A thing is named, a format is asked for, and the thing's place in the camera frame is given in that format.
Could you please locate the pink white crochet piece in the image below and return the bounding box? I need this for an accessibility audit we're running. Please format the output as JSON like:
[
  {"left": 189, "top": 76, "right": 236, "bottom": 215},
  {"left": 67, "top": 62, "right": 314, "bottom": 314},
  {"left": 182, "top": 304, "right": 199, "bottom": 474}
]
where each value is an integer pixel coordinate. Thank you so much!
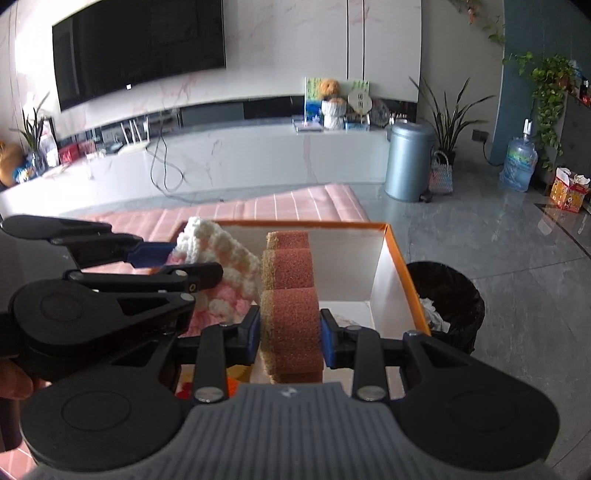
[{"left": 165, "top": 216, "right": 264, "bottom": 338}]

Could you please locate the orange bear-shaped sponge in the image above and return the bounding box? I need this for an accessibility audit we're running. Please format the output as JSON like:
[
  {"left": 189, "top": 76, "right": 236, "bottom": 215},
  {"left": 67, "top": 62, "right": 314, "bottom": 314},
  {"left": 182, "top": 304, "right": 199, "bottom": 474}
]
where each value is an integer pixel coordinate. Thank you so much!
[{"left": 260, "top": 230, "right": 324, "bottom": 384}]

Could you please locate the yellow cloth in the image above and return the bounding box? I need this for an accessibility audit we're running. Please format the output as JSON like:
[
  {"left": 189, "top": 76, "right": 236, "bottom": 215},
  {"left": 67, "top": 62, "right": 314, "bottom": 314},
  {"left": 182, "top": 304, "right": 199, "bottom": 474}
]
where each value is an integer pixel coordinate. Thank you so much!
[{"left": 226, "top": 365, "right": 252, "bottom": 383}]

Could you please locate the person's left hand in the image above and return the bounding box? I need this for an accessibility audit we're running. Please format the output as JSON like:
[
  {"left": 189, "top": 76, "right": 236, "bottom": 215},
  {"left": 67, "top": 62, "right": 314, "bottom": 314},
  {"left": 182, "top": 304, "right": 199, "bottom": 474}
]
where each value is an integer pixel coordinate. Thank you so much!
[{"left": 0, "top": 360, "right": 49, "bottom": 400}]

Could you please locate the orange cardboard box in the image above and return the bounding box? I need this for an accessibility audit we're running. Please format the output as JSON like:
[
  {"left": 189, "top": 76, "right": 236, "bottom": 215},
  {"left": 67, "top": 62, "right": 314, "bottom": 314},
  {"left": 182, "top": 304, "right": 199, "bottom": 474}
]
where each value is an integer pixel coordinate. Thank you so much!
[{"left": 218, "top": 220, "right": 430, "bottom": 339}]

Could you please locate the potted plant on console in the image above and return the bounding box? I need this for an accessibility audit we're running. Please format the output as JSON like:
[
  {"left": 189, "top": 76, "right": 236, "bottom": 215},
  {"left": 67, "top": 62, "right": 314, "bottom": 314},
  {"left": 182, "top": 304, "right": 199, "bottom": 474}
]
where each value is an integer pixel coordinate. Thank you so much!
[{"left": 13, "top": 93, "right": 52, "bottom": 176}]

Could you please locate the golden vase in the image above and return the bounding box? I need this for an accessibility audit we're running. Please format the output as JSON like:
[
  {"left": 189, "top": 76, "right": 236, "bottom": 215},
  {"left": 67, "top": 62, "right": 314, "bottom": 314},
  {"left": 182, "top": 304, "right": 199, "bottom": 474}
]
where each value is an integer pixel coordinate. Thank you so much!
[{"left": 0, "top": 143, "right": 24, "bottom": 188}]

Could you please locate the black waste basket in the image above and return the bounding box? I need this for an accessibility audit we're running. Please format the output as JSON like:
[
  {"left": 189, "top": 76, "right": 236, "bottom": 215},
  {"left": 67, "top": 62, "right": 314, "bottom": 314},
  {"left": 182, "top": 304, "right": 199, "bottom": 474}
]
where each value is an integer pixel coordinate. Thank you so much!
[{"left": 407, "top": 261, "right": 486, "bottom": 355}]

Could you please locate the white wifi router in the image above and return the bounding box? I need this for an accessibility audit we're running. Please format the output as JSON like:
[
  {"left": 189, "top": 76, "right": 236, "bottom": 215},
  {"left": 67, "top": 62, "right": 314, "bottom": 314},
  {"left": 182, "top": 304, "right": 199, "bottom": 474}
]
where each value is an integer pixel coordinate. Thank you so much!
[{"left": 118, "top": 117, "right": 151, "bottom": 155}]

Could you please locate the pink checkered tablecloth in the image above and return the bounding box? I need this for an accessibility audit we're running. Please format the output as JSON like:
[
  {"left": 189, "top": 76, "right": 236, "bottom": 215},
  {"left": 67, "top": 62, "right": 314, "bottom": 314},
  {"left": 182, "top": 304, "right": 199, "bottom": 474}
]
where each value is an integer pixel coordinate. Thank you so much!
[{"left": 0, "top": 183, "right": 371, "bottom": 480}]

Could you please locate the grey metal trash can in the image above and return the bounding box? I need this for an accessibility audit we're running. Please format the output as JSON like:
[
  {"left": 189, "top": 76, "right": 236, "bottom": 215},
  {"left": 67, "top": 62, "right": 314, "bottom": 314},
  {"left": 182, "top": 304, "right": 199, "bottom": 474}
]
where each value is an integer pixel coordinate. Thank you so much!
[{"left": 384, "top": 122, "right": 436, "bottom": 202}]

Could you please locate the woven small basket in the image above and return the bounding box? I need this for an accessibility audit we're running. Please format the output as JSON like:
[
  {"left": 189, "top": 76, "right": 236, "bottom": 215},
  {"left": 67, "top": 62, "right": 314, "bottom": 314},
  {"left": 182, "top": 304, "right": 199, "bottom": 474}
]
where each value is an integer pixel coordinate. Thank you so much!
[{"left": 429, "top": 150, "right": 454, "bottom": 195}]

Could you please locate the long-leaf potted plant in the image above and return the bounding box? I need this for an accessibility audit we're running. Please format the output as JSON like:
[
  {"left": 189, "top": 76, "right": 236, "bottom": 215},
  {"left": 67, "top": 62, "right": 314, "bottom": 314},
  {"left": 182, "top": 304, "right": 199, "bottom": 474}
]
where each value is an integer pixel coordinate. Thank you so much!
[{"left": 409, "top": 77, "right": 495, "bottom": 165}]

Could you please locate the blue water jug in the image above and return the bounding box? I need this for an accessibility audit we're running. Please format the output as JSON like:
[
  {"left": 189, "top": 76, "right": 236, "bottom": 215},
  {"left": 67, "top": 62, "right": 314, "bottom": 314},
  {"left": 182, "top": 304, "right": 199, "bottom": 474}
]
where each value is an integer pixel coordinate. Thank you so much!
[{"left": 499, "top": 119, "right": 538, "bottom": 193}]

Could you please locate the red yellow gift box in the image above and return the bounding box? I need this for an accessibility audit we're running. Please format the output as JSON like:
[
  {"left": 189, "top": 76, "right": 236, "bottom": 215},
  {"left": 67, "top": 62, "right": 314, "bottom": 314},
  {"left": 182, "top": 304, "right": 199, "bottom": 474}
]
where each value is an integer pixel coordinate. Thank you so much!
[{"left": 550, "top": 167, "right": 590, "bottom": 213}]

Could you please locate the climbing ivy plant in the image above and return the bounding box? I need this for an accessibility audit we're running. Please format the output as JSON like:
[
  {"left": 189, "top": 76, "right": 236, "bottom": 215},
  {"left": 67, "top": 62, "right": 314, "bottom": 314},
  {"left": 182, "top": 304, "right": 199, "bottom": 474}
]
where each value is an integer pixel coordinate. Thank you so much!
[{"left": 503, "top": 52, "right": 574, "bottom": 170}]

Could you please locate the black wall television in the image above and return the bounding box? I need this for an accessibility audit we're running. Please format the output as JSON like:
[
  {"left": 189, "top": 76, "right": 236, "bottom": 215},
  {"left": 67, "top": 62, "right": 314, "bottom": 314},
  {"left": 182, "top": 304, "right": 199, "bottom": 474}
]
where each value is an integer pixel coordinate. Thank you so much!
[{"left": 52, "top": 0, "right": 226, "bottom": 110}]

